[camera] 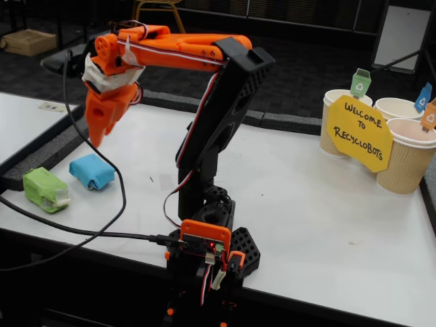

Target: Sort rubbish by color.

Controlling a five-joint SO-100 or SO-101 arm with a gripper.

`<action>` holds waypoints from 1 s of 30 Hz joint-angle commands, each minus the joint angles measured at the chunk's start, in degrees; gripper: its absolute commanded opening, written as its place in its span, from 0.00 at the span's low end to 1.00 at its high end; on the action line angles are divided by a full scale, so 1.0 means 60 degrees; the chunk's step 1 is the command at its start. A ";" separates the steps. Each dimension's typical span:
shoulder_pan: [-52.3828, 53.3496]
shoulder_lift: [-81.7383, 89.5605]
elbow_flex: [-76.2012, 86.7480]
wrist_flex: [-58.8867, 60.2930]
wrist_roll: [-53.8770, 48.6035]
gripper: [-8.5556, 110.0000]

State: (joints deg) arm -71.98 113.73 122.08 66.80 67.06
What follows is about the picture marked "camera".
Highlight white table black edge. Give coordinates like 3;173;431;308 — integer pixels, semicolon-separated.
0;91;84;175

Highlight yellow welcome paper sign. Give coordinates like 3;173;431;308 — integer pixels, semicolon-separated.
326;94;394;174

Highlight servo wire along arm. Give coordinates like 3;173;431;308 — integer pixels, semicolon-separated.
108;20;230;228

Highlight white panel black frame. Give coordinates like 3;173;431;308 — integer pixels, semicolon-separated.
370;0;434;75

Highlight green recycling bin tag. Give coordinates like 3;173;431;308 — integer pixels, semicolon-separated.
349;67;372;100

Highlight brown cardboard box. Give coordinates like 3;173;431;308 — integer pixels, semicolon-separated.
0;29;58;57

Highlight blue paper rubbish packet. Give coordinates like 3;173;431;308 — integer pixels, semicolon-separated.
69;153;116;191

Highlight small paper label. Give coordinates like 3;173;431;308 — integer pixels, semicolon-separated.
37;101;72;114

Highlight ribbed beige paper cup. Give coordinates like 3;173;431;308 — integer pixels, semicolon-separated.
373;97;426;122
319;89;374;159
375;118;436;195

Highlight black metal table legs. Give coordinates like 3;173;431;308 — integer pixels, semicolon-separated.
56;0;89;52

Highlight thick black USB cable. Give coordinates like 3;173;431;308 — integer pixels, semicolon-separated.
0;194;187;249

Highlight black metal stand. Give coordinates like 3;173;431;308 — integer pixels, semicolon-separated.
369;47;436;91

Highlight long dark grey foam strip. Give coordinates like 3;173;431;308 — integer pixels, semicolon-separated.
136;89;266;126

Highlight short dark grey foam strip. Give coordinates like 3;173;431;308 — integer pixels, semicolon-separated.
262;111;323;136

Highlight gold metal frame chair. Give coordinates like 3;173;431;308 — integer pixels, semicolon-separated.
131;0;187;35

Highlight green paper rubbish packet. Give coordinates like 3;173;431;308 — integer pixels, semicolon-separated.
22;167;72;215

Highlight red white black servo wire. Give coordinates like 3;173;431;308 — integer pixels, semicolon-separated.
198;262;228;307

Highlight orange taped gripper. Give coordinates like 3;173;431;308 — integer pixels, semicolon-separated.
80;54;144;149

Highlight thin black webcam cable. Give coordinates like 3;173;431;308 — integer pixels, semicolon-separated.
0;49;127;272

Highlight blue recycling bin tag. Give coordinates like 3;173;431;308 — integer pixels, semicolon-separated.
414;82;433;114

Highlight controller board orange mount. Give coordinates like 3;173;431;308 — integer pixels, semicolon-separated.
179;219;233;266

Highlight orange recycling bin tag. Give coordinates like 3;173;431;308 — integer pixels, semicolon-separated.
422;101;436;134

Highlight black robot base clamp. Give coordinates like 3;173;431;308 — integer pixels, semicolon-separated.
164;226;262;327

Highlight clear tape patch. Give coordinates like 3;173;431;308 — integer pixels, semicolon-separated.
157;172;175;191

